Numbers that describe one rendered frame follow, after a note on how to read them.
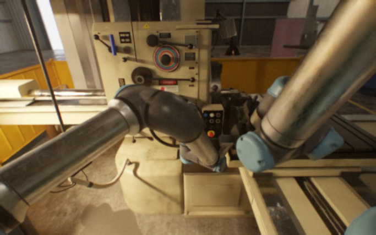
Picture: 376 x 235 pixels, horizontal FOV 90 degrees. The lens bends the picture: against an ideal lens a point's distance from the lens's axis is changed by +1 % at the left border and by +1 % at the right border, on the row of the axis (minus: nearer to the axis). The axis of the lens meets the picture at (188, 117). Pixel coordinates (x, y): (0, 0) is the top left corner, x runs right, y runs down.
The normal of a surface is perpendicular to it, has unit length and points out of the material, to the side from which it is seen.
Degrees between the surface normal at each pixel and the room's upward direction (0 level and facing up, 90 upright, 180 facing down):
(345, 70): 104
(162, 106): 49
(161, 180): 90
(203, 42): 90
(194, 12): 90
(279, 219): 0
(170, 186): 90
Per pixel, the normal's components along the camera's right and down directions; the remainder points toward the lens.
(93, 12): 0.00, 0.46
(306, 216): -0.01, -0.89
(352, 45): -0.64, 0.49
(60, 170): 0.82, 0.14
